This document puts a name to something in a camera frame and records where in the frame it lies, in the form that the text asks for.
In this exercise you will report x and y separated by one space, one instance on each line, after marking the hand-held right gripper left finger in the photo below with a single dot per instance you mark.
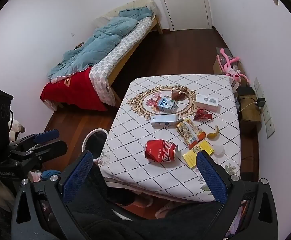
78 175

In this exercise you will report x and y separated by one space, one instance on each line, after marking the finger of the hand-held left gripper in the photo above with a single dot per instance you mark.
46 135
48 150

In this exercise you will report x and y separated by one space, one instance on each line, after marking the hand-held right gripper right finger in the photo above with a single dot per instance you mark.
210 177

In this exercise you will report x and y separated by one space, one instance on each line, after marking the white bin with black bag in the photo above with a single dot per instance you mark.
95 141

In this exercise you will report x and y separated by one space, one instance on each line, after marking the red snack wrapper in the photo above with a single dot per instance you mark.
202 115

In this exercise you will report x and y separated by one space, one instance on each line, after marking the brown snack wrapper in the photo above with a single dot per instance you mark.
178 95

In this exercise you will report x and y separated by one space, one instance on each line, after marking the white plastic bag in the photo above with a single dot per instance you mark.
15 127

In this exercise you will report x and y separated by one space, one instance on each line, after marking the blue cloth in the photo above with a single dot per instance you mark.
51 173

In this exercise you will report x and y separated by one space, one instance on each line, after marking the yellow paper sheet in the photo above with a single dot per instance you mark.
191 157

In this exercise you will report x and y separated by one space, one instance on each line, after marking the clear plastic cup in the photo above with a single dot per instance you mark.
220 151

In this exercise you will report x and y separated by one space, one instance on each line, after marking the pink cloth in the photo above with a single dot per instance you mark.
35 177

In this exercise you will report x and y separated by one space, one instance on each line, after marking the banana peel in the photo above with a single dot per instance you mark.
215 133

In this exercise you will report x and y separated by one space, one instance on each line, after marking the yellow printed snack packet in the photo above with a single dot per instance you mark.
189 131

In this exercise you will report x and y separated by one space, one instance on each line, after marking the red blanket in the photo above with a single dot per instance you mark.
73 90

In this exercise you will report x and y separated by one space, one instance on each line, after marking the crushed red soda can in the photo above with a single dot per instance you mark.
160 151

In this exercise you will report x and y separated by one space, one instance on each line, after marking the pink slipper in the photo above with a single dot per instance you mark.
164 210
145 201

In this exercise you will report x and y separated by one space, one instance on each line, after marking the checked white tablecloth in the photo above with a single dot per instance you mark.
135 160

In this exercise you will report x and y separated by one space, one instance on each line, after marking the brown cardboard box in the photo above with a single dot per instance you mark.
249 117

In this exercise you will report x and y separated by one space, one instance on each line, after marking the grey and white carton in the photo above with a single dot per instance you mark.
164 121

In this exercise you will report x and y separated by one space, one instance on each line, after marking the white flat box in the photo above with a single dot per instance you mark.
206 102

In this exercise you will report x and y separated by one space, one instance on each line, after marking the blue and white milk carton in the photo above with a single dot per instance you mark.
165 105

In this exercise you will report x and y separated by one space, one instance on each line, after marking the black charger plug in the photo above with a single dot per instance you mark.
261 102

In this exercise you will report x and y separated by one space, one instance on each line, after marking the black box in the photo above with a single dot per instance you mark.
245 91

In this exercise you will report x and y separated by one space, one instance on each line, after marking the blue quilt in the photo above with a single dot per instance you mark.
98 42

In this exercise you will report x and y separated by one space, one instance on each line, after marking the pink plush toy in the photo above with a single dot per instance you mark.
229 67

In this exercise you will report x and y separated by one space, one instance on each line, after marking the grey patterned bed sheet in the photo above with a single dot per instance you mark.
120 47

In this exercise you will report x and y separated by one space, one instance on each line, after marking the cream pillow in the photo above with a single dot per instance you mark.
140 3

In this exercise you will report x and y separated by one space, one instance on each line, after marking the white door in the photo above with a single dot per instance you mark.
185 2

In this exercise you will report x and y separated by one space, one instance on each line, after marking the white wall socket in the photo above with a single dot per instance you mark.
259 90
263 110
271 131
266 117
256 82

